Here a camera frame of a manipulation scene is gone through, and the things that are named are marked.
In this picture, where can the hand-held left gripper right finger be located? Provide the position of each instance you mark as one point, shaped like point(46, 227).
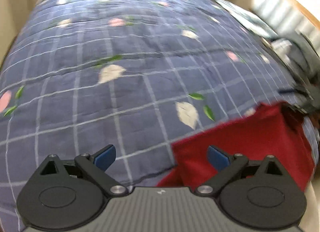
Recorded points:
point(217, 158)

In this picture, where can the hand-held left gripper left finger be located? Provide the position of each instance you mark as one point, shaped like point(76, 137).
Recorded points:
point(106, 157)

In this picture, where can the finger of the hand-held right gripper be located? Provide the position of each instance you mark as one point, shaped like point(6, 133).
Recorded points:
point(288, 90)

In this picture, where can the red long-sleeved sweater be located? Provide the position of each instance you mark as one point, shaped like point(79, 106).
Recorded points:
point(237, 137)

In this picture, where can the light blue striped clothes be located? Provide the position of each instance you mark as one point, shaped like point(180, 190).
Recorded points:
point(240, 14)

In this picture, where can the grey quilt pile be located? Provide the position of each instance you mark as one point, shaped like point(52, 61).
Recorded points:
point(297, 51)

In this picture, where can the blue plaid floral quilt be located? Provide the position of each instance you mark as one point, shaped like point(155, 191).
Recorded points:
point(125, 46)

